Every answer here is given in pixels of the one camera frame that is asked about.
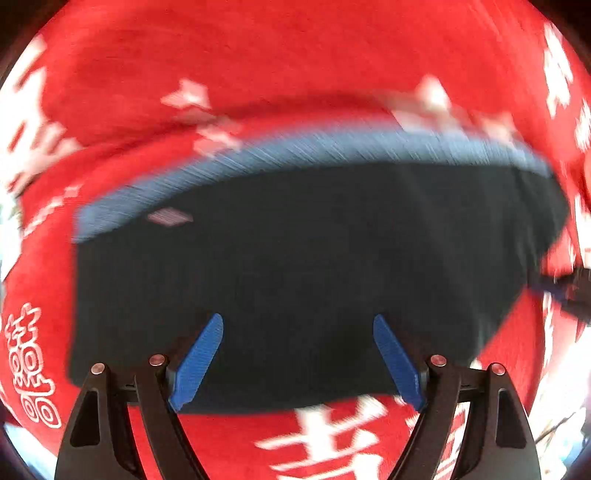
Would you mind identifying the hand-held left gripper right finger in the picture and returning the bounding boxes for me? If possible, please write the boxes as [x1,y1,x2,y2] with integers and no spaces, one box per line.
[372,314,543,480]

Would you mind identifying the red printed blanket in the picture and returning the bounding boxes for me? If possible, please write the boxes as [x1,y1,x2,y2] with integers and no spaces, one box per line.
[0,0,591,480]

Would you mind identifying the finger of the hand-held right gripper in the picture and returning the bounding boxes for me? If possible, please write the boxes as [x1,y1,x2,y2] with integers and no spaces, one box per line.
[531,265,591,326]

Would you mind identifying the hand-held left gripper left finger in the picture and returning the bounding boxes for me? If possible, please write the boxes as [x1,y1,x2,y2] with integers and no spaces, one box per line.
[54,313,225,480]

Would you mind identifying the black pants with blue waistband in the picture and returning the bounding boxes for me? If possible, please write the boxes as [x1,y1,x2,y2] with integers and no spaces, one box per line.
[67,129,571,414]

